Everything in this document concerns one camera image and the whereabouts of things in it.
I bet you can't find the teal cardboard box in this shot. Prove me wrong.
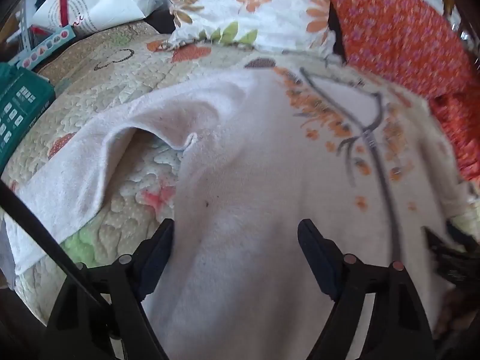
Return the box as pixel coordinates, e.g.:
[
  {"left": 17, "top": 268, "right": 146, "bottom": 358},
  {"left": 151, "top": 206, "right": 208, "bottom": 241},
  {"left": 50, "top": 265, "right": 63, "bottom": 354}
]
[{"left": 0, "top": 63, "right": 56, "bottom": 173}]

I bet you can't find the black strap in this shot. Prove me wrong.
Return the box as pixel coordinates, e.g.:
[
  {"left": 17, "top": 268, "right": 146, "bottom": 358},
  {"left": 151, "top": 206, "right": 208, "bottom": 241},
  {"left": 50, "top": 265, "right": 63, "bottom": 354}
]
[{"left": 0, "top": 180, "right": 113, "bottom": 312}]

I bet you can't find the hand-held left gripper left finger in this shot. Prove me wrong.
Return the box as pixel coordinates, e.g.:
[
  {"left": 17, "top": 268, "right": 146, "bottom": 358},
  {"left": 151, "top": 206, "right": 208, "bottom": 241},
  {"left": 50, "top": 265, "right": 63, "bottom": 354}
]
[{"left": 45, "top": 218, "right": 175, "bottom": 360}]

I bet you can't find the light blue box with dots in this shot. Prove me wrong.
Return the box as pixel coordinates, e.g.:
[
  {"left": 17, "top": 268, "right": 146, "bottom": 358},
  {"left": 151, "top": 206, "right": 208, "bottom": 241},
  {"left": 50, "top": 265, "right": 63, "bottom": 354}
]
[{"left": 7, "top": 26, "right": 76, "bottom": 71}]

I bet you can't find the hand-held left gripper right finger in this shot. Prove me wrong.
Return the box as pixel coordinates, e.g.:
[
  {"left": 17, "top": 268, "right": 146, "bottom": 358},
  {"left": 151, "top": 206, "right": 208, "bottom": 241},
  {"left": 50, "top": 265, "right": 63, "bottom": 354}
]
[{"left": 298, "top": 219, "right": 436, "bottom": 360}]

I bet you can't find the white paper bag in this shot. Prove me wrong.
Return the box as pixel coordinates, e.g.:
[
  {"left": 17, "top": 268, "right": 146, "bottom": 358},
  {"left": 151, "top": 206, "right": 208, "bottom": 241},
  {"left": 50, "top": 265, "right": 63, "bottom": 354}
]
[{"left": 32, "top": 0, "right": 164, "bottom": 40}]

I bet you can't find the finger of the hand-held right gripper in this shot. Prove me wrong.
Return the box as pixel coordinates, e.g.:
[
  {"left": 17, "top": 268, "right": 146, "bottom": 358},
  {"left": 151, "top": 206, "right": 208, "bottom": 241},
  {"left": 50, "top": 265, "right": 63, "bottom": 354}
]
[
  {"left": 446, "top": 220, "right": 480, "bottom": 251},
  {"left": 424, "top": 227, "right": 467, "bottom": 284}
]

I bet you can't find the white floral pillow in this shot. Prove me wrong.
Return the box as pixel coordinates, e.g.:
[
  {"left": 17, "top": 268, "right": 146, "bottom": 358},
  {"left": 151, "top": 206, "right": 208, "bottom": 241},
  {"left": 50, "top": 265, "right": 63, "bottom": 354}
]
[{"left": 167, "top": 0, "right": 338, "bottom": 53}]

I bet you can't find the heart print quilted bedspread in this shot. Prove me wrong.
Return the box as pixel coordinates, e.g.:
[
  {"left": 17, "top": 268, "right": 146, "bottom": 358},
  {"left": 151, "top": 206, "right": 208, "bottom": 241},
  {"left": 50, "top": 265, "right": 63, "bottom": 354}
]
[{"left": 0, "top": 20, "right": 480, "bottom": 331}]

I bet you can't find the white sweater with orange flowers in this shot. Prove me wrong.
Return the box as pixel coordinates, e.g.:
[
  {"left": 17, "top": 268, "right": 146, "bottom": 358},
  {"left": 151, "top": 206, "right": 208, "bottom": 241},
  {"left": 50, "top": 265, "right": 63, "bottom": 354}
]
[{"left": 0, "top": 69, "right": 469, "bottom": 360}]

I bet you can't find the orange blanket with purple flowers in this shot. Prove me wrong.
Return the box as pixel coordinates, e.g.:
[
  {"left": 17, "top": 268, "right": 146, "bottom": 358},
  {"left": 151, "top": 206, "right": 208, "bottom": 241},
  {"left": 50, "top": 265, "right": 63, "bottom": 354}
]
[{"left": 328, "top": 0, "right": 480, "bottom": 182}]

